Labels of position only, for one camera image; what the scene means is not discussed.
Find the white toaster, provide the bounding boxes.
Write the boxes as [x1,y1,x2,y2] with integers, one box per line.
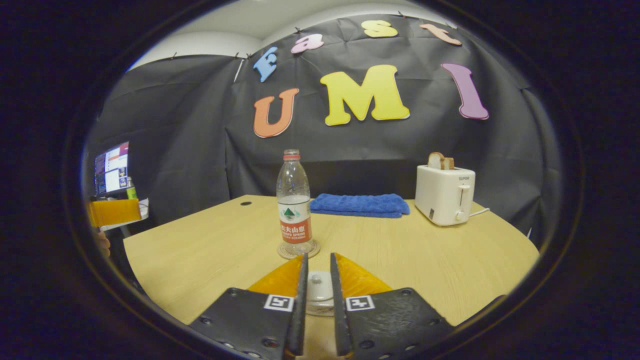
[414,165,477,227]

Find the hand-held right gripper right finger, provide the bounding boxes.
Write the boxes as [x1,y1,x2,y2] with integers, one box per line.
[328,252,456,360]

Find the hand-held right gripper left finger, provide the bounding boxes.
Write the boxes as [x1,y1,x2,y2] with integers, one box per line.
[189,252,310,360]

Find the computer monitor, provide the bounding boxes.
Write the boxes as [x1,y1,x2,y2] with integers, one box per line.
[93,141,131,197]

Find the round brown coaster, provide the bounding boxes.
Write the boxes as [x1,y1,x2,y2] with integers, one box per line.
[277,240,321,260]

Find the blue folded towel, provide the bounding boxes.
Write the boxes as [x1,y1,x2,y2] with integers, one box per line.
[309,193,411,219]

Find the black backdrop cloth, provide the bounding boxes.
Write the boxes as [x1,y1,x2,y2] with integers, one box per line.
[87,12,563,246]

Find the white teacup lid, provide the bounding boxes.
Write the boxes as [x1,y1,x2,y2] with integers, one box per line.
[306,271,334,304]

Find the clear plastic water bottle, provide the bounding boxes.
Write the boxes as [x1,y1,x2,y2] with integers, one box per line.
[276,149,316,257]

